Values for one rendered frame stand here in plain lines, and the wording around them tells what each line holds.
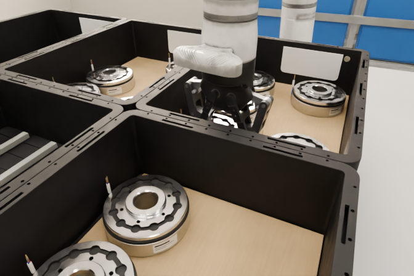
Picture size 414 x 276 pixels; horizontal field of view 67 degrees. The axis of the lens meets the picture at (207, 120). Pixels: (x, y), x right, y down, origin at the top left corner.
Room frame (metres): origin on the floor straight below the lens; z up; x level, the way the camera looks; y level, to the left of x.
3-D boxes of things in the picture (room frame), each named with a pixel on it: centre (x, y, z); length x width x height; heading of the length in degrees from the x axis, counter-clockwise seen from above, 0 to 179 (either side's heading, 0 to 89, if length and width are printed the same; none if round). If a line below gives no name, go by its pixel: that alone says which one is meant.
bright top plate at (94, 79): (0.65, 0.22, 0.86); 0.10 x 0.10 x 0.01
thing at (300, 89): (0.57, -0.23, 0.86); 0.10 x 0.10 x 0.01
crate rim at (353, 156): (0.50, -0.11, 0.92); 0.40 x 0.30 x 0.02; 155
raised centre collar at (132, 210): (0.27, 0.07, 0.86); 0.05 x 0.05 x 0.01
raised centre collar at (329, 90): (0.57, -0.23, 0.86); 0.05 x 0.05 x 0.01
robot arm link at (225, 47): (0.39, -0.02, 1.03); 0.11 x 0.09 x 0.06; 150
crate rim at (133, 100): (0.62, 0.16, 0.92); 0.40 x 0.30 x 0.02; 155
